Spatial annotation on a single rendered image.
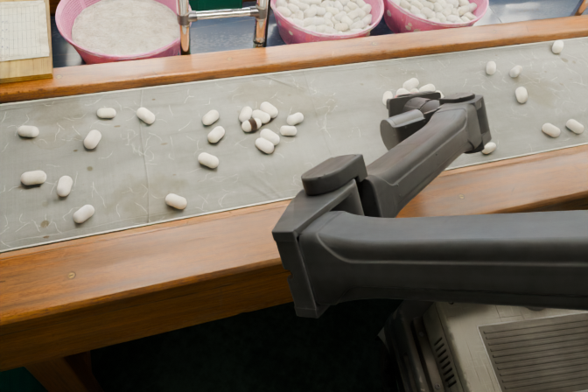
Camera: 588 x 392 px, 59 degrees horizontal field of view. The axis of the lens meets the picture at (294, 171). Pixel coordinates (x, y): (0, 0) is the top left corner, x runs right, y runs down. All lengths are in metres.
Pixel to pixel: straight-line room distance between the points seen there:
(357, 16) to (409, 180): 0.75
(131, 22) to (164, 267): 0.60
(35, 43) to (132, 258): 0.49
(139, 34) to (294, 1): 0.36
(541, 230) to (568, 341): 0.92
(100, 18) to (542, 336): 1.13
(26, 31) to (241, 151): 0.47
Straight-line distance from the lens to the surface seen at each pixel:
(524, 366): 1.19
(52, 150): 0.96
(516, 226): 0.35
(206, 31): 1.26
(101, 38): 1.16
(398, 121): 0.83
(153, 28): 1.17
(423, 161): 0.61
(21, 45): 1.10
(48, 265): 0.81
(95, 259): 0.80
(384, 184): 0.52
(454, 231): 0.36
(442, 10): 1.37
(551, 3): 1.69
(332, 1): 1.30
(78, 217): 0.85
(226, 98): 1.01
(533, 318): 1.24
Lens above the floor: 1.46
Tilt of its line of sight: 53 degrees down
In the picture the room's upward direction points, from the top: 12 degrees clockwise
